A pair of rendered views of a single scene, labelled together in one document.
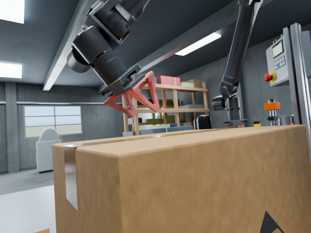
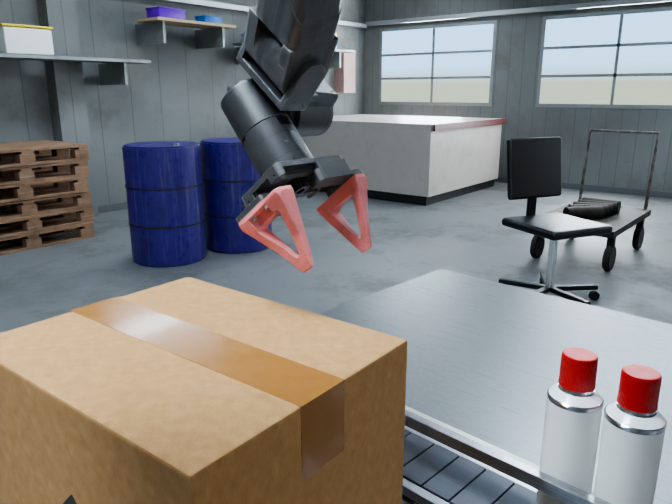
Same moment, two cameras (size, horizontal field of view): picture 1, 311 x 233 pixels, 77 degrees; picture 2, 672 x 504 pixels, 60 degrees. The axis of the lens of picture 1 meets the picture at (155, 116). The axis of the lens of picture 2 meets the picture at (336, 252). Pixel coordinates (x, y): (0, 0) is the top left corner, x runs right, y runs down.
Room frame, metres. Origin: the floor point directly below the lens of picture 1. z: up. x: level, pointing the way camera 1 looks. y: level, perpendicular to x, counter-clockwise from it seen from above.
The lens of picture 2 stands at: (0.28, -0.52, 1.33)
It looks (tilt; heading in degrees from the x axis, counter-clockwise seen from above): 15 degrees down; 74
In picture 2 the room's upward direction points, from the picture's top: straight up
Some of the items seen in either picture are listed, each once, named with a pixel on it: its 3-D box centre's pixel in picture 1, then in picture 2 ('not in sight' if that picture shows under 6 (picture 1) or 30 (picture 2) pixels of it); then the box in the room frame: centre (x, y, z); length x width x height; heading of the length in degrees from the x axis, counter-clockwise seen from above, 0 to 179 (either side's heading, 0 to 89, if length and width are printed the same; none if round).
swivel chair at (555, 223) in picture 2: not in sight; (552, 223); (2.62, 2.57, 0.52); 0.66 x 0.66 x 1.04
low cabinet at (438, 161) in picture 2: not in sight; (390, 152); (3.43, 7.41, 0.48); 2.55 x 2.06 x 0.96; 125
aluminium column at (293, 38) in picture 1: (301, 107); not in sight; (0.77, -0.58, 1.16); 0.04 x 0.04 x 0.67; 29
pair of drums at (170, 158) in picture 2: not in sight; (202, 197); (0.59, 4.48, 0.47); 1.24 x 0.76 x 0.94; 36
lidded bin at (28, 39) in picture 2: not in sight; (21, 41); (-0.87, 5.73, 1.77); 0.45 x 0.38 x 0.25; 35
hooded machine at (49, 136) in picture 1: (48, 149); not in sight; (6.49, 3.61, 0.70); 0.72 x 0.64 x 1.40; 127
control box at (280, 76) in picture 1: (287, 61); not in sight; (0.86, -0.61, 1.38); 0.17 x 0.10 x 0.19; 174
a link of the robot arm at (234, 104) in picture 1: (232, 103); not in sight; (0.91, -0.36, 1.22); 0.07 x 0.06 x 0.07; 36
